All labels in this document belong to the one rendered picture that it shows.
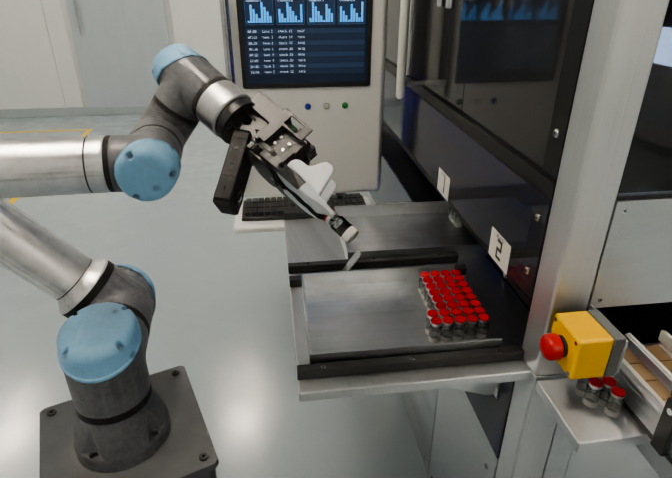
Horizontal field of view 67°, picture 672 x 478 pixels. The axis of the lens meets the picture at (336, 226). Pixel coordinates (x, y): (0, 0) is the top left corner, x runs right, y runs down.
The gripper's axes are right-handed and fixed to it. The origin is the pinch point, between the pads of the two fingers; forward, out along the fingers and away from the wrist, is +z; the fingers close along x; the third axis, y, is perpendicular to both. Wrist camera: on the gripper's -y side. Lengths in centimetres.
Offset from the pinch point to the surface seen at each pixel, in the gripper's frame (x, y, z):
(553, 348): 14.2, 11.5, 34.5
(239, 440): 132, -51, -6
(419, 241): 60, 26, 2
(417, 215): 71, 35, -5
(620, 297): 19, 27, 38
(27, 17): 345, 26, -506
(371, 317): 38.2, 0.0, 9.5
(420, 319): 38.2, 6.4, 16.7
